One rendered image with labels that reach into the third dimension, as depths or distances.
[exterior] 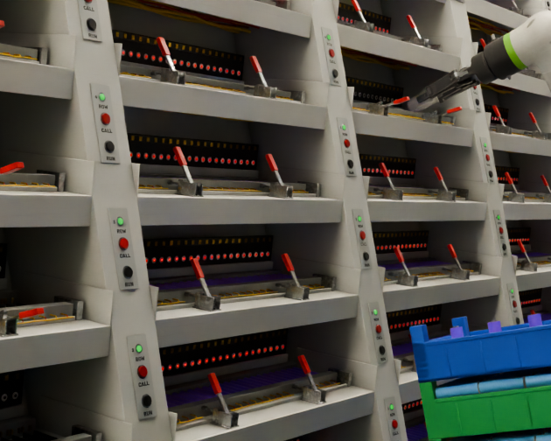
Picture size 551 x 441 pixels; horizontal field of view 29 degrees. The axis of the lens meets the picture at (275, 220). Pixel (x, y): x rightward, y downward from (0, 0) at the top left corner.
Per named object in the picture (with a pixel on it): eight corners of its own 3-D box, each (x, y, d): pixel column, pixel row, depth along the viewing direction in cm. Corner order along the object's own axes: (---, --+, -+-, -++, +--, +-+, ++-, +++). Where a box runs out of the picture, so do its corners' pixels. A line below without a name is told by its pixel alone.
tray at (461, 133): (471, 147, 273) (476, 109, 272) (349, 132, 223) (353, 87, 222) (402, 140, 284) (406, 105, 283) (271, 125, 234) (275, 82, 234)
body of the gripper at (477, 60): (493, 52, 257) (461, 69, 262) (479, 47, 251) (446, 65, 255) (505, 79, 256) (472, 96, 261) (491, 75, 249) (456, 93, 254)
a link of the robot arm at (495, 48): (514, 71, 245) (529, 74, 253) (496, 25, 248) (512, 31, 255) (491, 82, 248) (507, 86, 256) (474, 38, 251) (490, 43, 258)
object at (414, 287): (498, 294, 269) (505, 240, 268) (380, 313, 219) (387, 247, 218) (426, 282, 280) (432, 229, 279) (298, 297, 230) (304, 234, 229)
